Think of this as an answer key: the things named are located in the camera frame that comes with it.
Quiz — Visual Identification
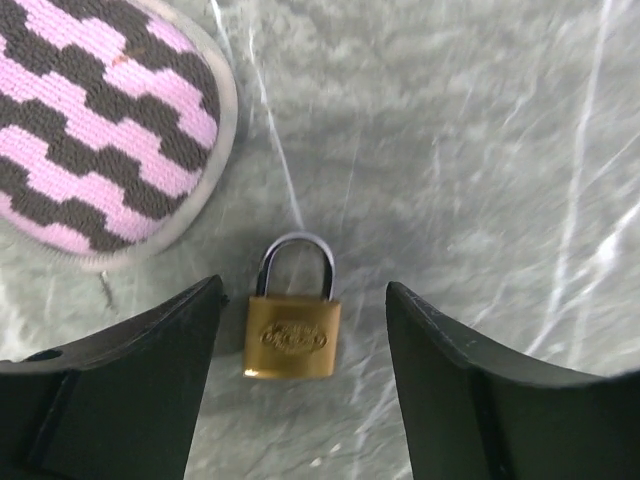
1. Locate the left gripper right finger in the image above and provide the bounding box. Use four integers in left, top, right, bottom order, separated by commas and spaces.
386, 282, 639, 480

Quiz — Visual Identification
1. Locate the small brass padlock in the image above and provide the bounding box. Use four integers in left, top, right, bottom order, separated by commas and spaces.
243, 232, 341, 379

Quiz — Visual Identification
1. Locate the pink wavy sponge pad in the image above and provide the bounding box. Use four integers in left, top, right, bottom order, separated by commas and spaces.
1, 1, 239, 271

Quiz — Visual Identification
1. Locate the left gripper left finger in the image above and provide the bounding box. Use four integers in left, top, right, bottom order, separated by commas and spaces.
1, 276, 224, 480

